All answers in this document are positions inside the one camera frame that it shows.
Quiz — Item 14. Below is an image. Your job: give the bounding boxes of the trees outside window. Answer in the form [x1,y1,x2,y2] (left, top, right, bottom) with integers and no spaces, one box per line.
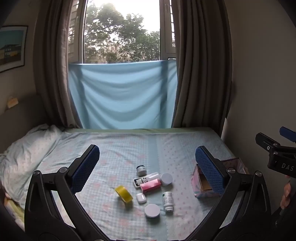
[84,2,161,64]

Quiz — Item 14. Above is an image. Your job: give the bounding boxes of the white pill bottle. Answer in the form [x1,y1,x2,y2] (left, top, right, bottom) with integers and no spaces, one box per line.
[162,191,174,212]

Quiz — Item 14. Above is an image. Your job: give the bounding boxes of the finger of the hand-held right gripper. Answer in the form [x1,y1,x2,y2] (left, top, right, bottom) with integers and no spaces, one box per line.
[255,132,282,154]
[279,126,296,146]

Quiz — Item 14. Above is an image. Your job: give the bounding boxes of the cardboard storage box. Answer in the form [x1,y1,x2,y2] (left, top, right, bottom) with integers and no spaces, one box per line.
[191,157,249,199]

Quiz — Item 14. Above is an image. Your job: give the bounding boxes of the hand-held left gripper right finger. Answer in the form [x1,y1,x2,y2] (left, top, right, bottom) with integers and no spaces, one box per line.
[195,146,271,232]

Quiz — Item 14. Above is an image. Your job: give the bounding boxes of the light blue hanging cloth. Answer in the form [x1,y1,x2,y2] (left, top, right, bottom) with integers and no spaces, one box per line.
[67,59,179,130]

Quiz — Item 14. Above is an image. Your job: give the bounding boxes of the checked blue pillow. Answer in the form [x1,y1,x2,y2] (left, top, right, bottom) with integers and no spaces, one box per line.
[0,124,63,209]

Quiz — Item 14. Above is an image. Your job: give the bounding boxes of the brown curtain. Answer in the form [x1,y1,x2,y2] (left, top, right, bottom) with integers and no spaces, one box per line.
[171,0,233,131]
[32,0,86,129]

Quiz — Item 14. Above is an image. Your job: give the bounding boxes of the white printed lotion bottle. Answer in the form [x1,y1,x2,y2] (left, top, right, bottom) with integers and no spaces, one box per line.
[133,172,161,188]

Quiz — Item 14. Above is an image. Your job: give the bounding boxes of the pale yellow cloth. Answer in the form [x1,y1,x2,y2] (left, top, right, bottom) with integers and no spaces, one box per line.
[3,199,25,230]

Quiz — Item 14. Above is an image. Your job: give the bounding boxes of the framed wall picture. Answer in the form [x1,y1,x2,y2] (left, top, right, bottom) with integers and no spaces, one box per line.
[0,25,29,74]

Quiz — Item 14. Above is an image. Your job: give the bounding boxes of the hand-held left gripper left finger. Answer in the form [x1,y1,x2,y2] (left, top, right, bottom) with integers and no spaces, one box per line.
[24,145,100,232]

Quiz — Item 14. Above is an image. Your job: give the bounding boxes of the white round jar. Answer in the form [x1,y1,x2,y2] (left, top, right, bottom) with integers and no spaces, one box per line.
[159,173,173,186]

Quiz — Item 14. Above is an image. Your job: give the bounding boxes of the white round lid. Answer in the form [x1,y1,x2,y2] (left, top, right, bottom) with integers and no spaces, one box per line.
[144,204,161,219]

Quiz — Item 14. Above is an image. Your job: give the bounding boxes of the small tan object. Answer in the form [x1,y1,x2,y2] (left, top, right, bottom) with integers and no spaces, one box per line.
[7,96,19,109]

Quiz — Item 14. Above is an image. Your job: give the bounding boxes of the pink carton box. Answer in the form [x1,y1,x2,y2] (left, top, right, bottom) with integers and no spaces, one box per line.
[140,179,162,193]

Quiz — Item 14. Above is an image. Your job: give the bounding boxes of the window frame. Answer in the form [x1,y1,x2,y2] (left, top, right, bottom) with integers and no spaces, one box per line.
[68,0,176,65]

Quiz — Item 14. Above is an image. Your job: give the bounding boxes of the yellow tape roll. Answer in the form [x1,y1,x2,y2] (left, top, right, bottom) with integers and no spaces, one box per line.
[115,185,134,204]

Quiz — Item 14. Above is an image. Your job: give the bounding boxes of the checked blue bed sheet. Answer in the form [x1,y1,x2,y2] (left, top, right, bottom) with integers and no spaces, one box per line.
[23,128,250,241]

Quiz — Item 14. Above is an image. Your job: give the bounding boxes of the person's right hand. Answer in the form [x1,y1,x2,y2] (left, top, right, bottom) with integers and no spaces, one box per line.
[280,176,293,209]

